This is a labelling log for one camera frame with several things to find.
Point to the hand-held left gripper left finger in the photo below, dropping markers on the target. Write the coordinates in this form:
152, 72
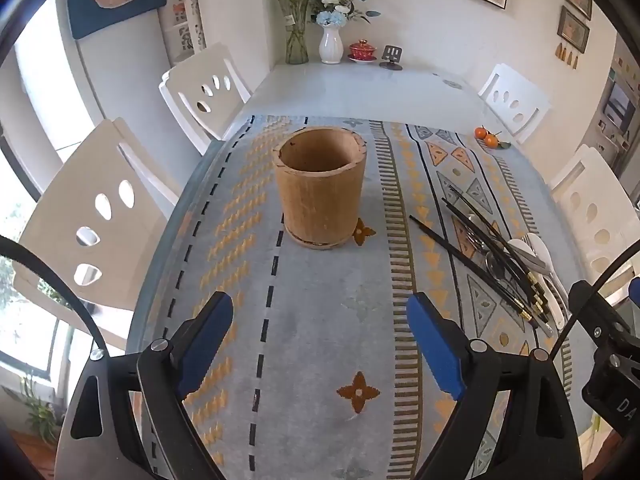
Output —
205, 345

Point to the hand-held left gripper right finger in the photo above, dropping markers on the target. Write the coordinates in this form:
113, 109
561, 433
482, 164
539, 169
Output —
435, 350

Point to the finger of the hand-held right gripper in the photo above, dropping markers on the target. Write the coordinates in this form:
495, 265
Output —
607, 317

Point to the pile of black chopsticks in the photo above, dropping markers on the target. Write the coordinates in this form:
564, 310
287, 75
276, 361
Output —
450, 251

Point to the bamboo utensil holder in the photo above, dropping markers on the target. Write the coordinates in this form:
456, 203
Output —
320, 195

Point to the patterned woven table mat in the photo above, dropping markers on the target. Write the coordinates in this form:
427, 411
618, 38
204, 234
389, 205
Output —
320, 310

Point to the white dining chair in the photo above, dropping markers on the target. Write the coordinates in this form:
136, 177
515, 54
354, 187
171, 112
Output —
595, 180
520, 85
65, 200
200, 75

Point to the dark framed window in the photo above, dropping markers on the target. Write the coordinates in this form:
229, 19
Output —
27, 340

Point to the green potted plant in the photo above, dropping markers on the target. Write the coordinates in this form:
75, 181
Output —
42, 417

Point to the small orange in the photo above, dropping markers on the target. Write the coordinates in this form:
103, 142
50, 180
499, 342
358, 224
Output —
492, 139
480, 132

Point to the television screen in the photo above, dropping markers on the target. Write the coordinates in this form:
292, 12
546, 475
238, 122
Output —
617, 105

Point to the white refrigerator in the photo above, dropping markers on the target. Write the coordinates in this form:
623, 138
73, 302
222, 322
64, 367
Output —
125, 85

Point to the black phone stand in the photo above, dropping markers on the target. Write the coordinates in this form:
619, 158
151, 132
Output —
391, 55

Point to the red lidded teacup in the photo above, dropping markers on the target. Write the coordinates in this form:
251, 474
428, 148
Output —
362, 52

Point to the tall glass vase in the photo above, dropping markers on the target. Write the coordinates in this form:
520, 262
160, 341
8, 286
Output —
297, 45

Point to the white ribbed vase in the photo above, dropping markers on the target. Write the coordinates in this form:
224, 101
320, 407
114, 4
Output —
331, 47

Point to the white magazine rack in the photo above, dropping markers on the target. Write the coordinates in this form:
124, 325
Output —
185, 25

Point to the row of wooden wall ornaments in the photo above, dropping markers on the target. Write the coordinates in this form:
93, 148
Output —
567, 56

